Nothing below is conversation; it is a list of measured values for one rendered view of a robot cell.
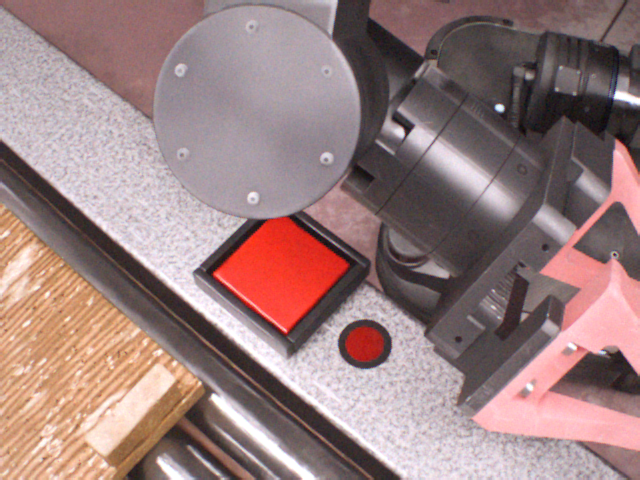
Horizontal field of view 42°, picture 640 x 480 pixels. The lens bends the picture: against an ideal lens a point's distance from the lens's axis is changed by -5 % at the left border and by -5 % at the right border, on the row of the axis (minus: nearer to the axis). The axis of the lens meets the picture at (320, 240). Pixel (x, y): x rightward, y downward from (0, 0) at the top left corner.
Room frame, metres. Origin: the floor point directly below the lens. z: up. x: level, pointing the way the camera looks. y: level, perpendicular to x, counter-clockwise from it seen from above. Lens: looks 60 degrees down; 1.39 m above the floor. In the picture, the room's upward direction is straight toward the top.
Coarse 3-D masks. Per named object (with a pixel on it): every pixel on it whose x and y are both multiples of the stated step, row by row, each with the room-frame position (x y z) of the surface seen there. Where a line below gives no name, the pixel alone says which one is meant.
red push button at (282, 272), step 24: (264, 240) 0.26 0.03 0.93; (288, 240) 0.26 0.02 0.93; (312, 240) 0.26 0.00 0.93; (240, 264) 0.25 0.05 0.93; (264, 264) 0.25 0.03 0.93; (288, 264) 0.25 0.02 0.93; (312, 264) 0.25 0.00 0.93; (336, 264) 0.25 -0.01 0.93; (240, 288) 0.23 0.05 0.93; (264, 288) 0.23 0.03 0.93; (288, 288) 0.23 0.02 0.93; (312, 288) 0.23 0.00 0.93; (264, 312) 0.22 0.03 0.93; (288, 312) 0.22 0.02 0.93
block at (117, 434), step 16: (160, 368) 0.17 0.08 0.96; (144, 384) 0.16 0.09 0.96; (160, 384) 0.16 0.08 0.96; (176, 384) 0.16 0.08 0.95; (128, 400) 0.15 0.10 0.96; (144, 400) 0.15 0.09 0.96; (160, 400) 0.15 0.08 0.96; (176, 400) 0.16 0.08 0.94; (112, 416) 0.14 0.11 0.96; (128, 416) 0.14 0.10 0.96; (144, 416) 0.14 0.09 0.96; (160, 416) 0.15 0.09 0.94; (96, 432) 0.13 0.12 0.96; (112, 432) 0.13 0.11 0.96; (128, 432) 0.13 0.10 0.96; (144, 432) 0.14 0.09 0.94; (96, 448) 0.12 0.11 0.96; (112, 448) 0.12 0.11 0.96; (128, 448) 0.13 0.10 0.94; (112, 464) 0.12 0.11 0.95
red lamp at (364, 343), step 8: (360, 328) 0.21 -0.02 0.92; (368, 328) 0.21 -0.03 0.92; (352, 336) 0.21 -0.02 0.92; (360, 336) 0.21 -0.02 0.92; (368, 336) 0.21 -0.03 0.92; (376, 336) 0.21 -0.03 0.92; (352, 344) 0.20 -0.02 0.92; (360, 344) 0.20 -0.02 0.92; (368, 344) 0.20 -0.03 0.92; (376, 344) 0.20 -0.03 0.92; (352, 352) 0.20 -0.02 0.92; (360, 352) 0.20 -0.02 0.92; (368, 352) 0.20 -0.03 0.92; (376, 352) 0.20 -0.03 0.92; (360, 360) 0.19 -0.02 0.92; (368, 360) 0.19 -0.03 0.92
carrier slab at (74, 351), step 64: (0, 256) 0.25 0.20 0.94; (0, 320) 0.20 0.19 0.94; (64, 320) 0.21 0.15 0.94; (128, 320) 0.21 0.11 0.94; (0, 384) 0.16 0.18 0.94; (64, 384) 0.17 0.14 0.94; (128, 384) 0.17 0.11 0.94; (192, 384) 0.17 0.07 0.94; (0, 448) 0.12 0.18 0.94; (64, 448) 0.13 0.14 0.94
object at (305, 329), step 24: (288, 216) 0.28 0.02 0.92; (240, 240) 0.26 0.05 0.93; (336, 240) 0.26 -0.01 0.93; (216, 264) 0.25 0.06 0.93; (360, 264) 0.25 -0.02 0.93; (216, 288) 0.23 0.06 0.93; (336, 288) 0.23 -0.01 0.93; (240, 312) 0.21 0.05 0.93; (312, 312) 0.21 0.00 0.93; (264, 336) 0.20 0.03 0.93; (288, 336) 0.20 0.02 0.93
